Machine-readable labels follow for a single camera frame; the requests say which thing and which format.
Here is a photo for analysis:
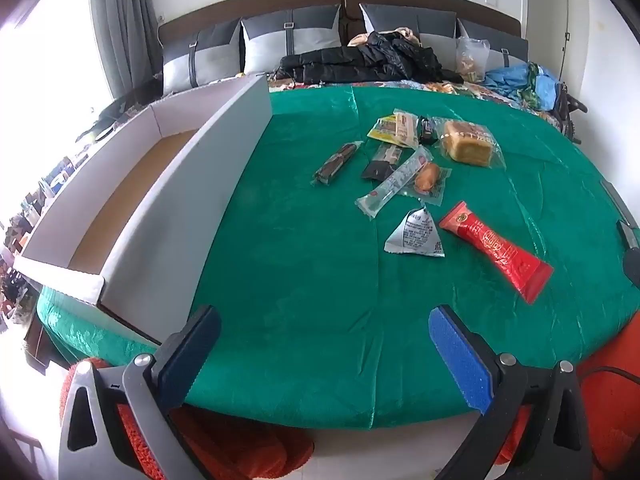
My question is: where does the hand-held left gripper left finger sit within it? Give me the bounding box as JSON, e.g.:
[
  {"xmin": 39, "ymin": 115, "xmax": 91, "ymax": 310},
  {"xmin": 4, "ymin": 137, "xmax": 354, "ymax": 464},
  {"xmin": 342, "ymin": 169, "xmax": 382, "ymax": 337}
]
[{"xmin": 59, "ymin": 305, "xmax": 222, "ymax": 480}]

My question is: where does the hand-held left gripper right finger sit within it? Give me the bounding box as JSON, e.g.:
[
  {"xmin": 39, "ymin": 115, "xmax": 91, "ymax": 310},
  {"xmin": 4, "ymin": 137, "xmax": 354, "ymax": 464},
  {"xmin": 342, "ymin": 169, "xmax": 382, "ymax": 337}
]
[{"xmin": 428, "ymin": 304, "xmax": 593, "ymax": 480}]

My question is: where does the red snack packet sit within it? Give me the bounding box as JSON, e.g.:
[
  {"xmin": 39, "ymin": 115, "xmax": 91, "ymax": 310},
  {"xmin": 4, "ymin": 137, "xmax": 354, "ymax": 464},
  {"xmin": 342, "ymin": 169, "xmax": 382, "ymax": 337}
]
[{"xmin": 438, "ymin": 201, "xmax": 555, "ymax": 305}]

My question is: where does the silver triangular packet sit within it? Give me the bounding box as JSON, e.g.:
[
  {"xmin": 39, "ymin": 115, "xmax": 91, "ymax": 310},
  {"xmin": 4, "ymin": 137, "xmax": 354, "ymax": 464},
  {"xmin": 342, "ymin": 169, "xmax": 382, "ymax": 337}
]
[{"xmin": 384, "ymin": 206, "xmax": 446, "ymax": 258}]

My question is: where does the white cardboard box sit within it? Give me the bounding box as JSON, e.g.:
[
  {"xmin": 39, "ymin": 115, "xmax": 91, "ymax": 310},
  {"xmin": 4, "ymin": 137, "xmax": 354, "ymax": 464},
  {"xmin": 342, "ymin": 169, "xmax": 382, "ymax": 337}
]
[{"xmin": 14, "ymin": 74, "xmax": 272, "ymax": 348}]

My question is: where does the orange sausage packet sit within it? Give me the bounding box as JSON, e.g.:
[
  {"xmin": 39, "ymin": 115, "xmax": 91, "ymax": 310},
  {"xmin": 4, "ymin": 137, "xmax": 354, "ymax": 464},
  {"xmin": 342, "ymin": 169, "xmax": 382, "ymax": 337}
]
[{"xmin": 407, "ymin": 160, "xmax": 452, "ymax": 206}]

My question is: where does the long clear stick packet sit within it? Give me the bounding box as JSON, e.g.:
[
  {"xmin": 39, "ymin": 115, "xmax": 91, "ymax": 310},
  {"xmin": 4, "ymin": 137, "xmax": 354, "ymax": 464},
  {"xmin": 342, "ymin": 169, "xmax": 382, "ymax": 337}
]
[{"xmin": 355, "ymin": 146, "xmax": 433, "ymax": 219}]

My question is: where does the small black packet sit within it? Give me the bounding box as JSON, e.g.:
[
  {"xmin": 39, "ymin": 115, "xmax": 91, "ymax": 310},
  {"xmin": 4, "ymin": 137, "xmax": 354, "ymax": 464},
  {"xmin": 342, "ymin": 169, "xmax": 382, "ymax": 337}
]
[{"xmin": 361, "ymin": 142, "xmax": 403, "ymax": 182}]

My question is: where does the packaged bread loaf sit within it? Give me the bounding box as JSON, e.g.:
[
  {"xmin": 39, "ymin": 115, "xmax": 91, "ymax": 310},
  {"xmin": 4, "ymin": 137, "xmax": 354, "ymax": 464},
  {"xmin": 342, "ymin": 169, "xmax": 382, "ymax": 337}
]
[{"xmin": 432, "ymin": 116, "xmax": 506, "ymax": 170}]

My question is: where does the long dark wafer packet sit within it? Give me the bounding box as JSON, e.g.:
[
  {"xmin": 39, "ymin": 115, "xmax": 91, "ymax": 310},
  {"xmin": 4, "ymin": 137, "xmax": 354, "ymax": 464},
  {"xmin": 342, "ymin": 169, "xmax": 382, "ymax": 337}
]
[{"xmin": 312, "ymin": 141, "xmax": 364, "ymax": 187}]

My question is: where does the clear biscuit packet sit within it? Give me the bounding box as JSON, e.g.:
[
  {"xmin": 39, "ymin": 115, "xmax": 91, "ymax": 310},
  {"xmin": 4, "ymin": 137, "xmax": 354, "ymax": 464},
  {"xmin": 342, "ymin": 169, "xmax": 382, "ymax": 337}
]
[{"xmin": 392, "ymin": 108, "xmax": 420, "ymax": 149}]

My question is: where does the yellow tofu packet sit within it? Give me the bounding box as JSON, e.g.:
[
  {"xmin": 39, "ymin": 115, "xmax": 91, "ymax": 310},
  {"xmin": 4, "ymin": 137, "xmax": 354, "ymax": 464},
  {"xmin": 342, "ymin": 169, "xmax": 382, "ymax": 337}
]
[{"xmin": 367, "ymin": 116, "xmax": 401, "ymax": 143}]

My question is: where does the orange fuzzy fabric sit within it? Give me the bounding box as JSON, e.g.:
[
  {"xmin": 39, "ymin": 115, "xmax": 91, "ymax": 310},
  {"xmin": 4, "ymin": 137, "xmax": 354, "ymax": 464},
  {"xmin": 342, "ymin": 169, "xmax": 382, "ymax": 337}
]
[{"xmin": 60, "ymin": 310, "xmax": 640, "ymax": 480}]

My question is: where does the green satin cloth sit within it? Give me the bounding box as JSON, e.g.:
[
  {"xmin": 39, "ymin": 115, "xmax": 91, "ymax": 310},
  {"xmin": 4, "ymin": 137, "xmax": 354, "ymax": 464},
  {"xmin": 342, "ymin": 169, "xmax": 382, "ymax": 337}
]
[{"xmin": 37, "ymin": 84, "xmax": 640, "ymax": 431}]

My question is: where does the brown side table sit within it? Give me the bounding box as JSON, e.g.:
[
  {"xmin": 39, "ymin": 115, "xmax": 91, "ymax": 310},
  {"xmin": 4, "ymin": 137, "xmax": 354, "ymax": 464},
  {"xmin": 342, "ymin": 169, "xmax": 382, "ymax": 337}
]
[{"xmin": 20, "ymin": 305, "xmax": 71, "ymax": 378}]

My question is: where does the dark wooden chair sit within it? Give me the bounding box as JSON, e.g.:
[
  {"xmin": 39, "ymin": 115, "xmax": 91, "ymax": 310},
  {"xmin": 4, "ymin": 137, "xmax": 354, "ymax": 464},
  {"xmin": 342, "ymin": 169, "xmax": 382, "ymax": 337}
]
[{"xmin": 552, "ymin": 82, "xmax": 583, "ymax": 146}]

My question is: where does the blue cloth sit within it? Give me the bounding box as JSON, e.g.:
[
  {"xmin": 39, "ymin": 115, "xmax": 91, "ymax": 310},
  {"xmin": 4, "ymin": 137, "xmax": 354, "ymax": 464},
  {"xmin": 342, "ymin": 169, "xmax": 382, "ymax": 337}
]
[{"xmin": 482, "ymin": 62, "xmax": 561, "ymax": 111}]

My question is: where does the green patterned cloth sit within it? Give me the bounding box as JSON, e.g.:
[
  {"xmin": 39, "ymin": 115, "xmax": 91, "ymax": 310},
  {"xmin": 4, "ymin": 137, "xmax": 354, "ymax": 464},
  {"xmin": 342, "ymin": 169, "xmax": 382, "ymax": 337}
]
[{"xmin": 520, "ymin": 62, "xmax": 547, "ymax": 107}]

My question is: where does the grey two-tone pillow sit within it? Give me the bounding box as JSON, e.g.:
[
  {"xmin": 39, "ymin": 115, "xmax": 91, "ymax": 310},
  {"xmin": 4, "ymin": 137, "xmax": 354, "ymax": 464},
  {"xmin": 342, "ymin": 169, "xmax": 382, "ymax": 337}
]
[
  {"xmin": 457, "ymin": 19, "xmax": 530, "ymax": 63},
  {"xmin": 241, "ymin": 4, "xmax": 342, "ymax": 76},
  {"xmin": 161, "ymin": 19, "xmax": 243, "ymax": 93},
  {"xmin": 360, "ymin": 2, "xmax": 458, "ymax": 41}
]

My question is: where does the clear plastic bag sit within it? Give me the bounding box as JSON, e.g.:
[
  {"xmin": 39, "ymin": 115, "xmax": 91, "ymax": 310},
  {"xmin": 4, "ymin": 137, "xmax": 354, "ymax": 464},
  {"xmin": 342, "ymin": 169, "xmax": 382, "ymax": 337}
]
[{"xmin": 456, "ymin": 37, "xmax": 490, "ymax": 83}]

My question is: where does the black puffer jacket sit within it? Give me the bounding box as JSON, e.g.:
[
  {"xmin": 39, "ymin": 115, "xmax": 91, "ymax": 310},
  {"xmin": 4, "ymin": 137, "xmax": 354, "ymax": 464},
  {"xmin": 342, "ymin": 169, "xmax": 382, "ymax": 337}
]
[{"xmin": 272, "ymin": 30, "xmax": 463, "ymax": 86}]

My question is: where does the window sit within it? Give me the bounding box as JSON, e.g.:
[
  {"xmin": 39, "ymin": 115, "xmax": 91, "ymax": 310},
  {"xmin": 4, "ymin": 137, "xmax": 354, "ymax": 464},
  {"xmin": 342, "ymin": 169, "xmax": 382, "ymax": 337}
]
[{"xmin": 0, "ymin": 0, "xmax": 116, "ymax": 161}]

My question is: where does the grey curtain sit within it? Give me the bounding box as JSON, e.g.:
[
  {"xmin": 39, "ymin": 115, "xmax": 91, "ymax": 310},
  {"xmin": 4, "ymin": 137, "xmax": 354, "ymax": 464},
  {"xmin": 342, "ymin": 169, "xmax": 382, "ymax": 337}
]
[{"xmin": 89, "ymin": 0, "xmax": 161, "ymax": 103}]

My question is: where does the white door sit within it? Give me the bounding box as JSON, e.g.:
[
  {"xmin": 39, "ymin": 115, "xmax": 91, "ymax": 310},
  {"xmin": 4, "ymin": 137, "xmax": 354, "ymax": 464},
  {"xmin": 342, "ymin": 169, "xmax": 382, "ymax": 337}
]
[{"xmin": 565, "ymin": 0, "xmax": 640, "ymax": 126}]

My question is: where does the black cable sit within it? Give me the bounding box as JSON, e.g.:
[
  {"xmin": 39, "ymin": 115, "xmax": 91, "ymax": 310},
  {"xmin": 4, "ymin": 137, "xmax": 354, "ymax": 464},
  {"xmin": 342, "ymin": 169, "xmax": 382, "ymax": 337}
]
[{"xmin": 575, "ymin": 366, "xmax": 640, "ymax": 386}]

